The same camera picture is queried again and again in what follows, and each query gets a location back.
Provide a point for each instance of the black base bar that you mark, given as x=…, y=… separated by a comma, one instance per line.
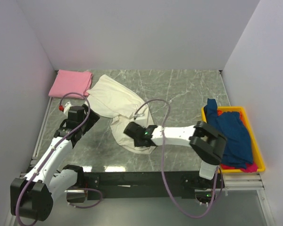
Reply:
x=182, y=184

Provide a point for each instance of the white t shirt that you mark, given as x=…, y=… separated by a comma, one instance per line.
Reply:
x=110, y=99

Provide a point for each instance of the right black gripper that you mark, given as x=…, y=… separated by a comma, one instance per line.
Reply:
x=137, y=143

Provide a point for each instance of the orange t shirt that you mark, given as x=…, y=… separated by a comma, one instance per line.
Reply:
x=220, y=112

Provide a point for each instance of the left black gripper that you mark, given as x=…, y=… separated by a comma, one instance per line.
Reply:
x=92, y=119

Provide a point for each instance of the aluminium frame rail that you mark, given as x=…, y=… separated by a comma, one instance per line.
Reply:
x=243, y=182

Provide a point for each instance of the yellow plastic bin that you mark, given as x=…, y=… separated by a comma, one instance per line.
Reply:
x=257, y=156

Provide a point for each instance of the blue t shirt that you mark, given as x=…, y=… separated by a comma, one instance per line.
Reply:
x=238, y=151

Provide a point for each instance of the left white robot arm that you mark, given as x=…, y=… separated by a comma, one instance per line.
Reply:
x=33, y=195

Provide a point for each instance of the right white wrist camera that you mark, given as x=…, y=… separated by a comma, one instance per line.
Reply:
x=138, y=115

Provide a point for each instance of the magenta t shirt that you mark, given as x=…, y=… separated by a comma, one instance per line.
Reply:
x=250, y=168

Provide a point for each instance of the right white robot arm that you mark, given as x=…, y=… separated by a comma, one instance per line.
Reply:
x=208, y=143

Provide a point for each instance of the folded pink t shirt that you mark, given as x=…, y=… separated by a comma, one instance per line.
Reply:
x=71, y=81

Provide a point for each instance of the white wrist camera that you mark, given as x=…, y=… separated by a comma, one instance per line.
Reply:
x=138, y=115
x=65, y=108

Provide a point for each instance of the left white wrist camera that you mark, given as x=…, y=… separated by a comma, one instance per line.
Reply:
x=65, y=108

